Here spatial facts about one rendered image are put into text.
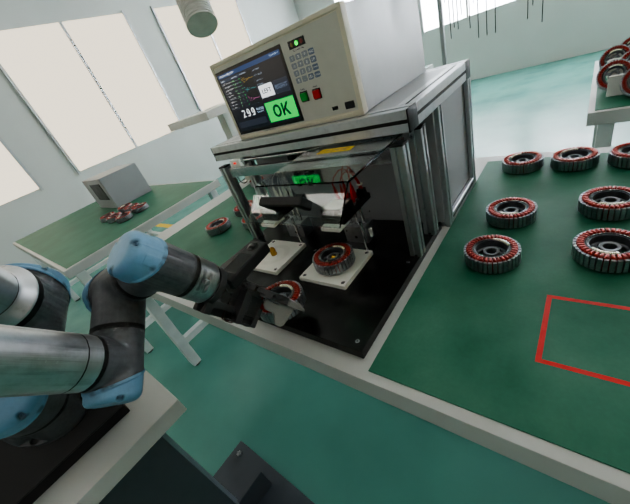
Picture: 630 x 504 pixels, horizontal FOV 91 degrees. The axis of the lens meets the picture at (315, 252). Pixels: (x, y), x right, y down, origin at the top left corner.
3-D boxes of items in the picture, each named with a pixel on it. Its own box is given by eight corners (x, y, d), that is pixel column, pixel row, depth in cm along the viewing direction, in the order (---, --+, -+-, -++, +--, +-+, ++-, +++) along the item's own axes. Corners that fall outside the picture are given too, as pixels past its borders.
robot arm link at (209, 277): (184, 252, 55) (210, 258, 50) (205, 261, 59) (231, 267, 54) (166, 292, 54) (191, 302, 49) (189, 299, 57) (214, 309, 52)
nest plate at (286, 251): (277, 275, 91) (275, 272, 90) (245, 268, 100) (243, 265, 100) (306, 246, 100) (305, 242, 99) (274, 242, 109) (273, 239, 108)
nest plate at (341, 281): (345, 290, 75) (344, 286, 75) (300, 280, 85) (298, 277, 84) (373, 254, 84) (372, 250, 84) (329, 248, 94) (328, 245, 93)
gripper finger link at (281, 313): (296, 332, 65) (255, 318, 63) (305, 305, 67) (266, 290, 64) (301, 334, 63) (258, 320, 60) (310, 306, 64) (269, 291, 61)
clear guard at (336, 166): (339, 229, 52) (329, 197, 49) (248, 223, 67) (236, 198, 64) (413, 152, 71) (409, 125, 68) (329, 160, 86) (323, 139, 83)
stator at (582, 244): (583, 236, 68) (585, 221, 66) (656, 248, 59) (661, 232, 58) (561, 264, 63) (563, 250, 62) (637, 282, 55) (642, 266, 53)
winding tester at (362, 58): (364, 114, 68) (338, 0, 57) (241, 140, 95) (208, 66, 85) (427, 71, 91) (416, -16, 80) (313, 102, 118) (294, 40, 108)
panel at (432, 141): (444, 222, 86) (431, 110, 71) (279, 215, 128) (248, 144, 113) (446, 220, 87) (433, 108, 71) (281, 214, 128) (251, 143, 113)
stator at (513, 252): (493, 282, 65) (493, 269, 63) (453, 260, 75) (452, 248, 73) (533, 258, 67) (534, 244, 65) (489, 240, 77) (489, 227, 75)
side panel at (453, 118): (450, 226, 87) (437, 107, 71) (439, 226, 89) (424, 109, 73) (476, 181, 103) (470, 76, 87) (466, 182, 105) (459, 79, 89)
